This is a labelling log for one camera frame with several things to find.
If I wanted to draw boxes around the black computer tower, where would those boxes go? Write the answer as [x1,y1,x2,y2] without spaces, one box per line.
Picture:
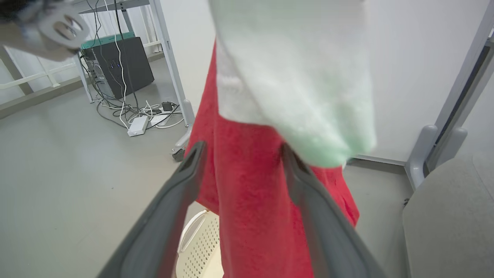
[82,36,155,100]

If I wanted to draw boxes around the grey partition foot with caster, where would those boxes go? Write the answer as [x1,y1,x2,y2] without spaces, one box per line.
[171,99,196,156]

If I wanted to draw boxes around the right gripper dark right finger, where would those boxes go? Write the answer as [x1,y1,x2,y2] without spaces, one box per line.
[281,143,387,278]

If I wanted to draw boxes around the cream perforated laundry basket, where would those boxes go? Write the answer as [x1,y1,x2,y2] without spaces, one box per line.
[175,209,225,278]

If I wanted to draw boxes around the teal box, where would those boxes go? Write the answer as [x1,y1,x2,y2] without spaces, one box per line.
[80,31,136,50]

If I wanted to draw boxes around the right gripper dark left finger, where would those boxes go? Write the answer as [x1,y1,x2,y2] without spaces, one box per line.
[96,141,208,278]

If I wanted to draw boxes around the grey fabric sofa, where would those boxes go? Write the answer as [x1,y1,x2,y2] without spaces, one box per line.
[402,152,494,278]

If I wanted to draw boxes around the white window railing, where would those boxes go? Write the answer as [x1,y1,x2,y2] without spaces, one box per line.
[0,47,84,92]

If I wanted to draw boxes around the narrow white partition panel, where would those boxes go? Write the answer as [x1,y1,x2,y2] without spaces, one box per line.
[458,35,494,157]

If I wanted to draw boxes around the wide white partition panel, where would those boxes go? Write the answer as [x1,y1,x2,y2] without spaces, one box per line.
[148,0,494,167]

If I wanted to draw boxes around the red and white garment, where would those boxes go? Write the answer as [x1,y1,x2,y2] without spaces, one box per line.
[184,0,377,278]

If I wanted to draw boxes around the white power brick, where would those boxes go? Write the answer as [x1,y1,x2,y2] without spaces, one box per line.
[127,115,149,137]

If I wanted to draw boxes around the white power strip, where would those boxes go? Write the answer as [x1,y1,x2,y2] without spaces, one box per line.
[149,113,171,127]

